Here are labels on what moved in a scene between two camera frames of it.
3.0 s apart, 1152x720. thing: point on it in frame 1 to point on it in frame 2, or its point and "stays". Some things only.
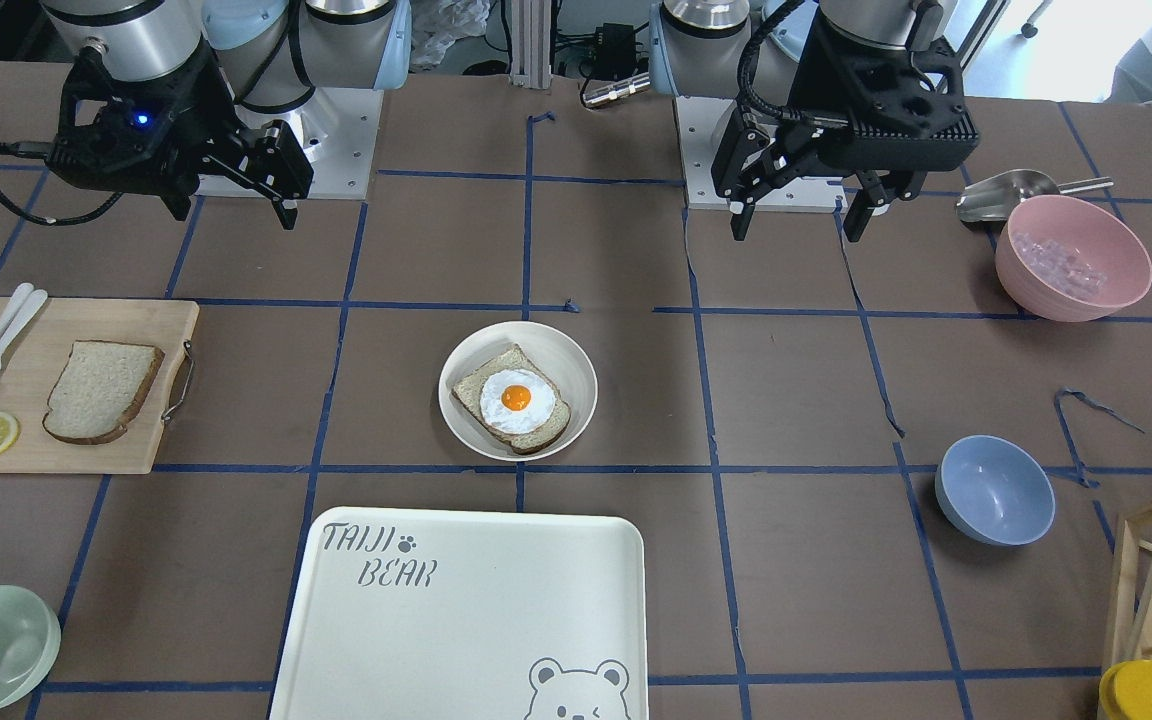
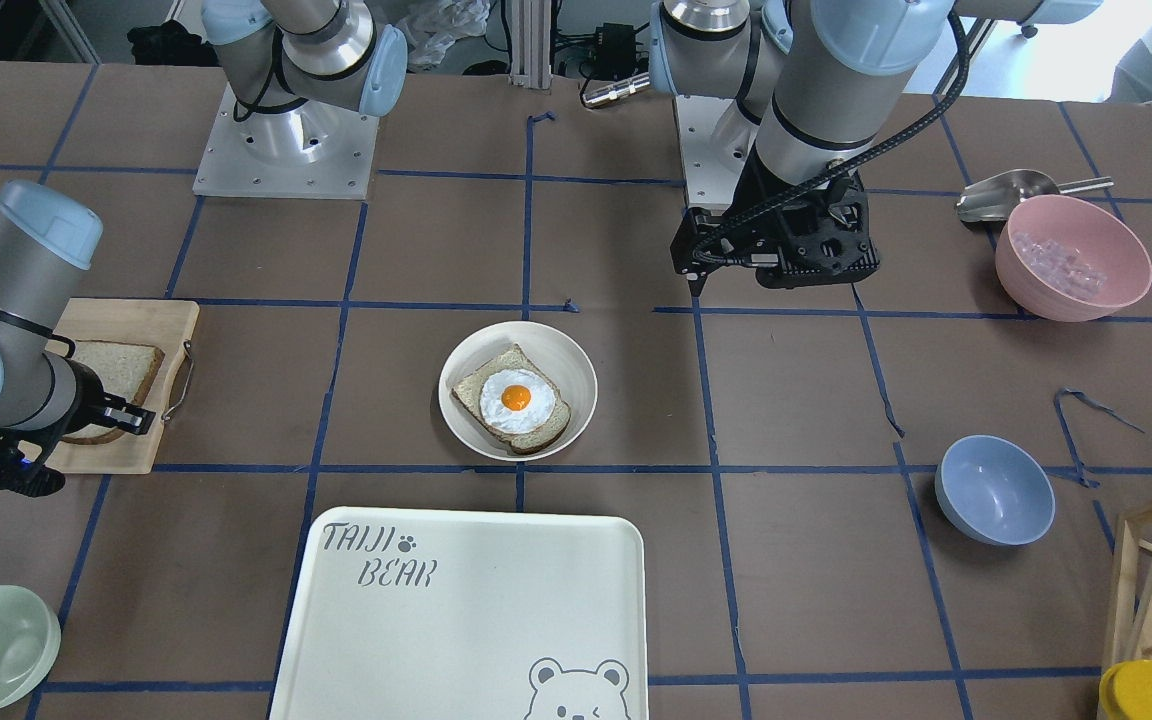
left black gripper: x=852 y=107 to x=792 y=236
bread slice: x=99 y=389 stays
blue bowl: x=994 y=490 stays
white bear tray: x=400 y=614 stays
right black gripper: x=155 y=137 to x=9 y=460
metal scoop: x=997 y=197 stays
